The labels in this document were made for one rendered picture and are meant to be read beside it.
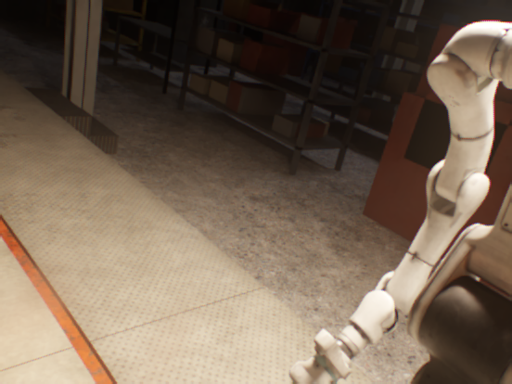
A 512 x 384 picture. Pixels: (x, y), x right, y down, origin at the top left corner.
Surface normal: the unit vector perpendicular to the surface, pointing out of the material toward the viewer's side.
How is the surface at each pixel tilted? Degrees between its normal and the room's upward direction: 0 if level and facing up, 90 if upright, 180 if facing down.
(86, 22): 90
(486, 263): 95
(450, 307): 55
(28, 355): 0
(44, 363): 0
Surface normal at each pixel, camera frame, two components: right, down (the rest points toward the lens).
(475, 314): -0.39, -0.61
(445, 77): -0.73, 0.61
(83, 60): 0.64, 0.41
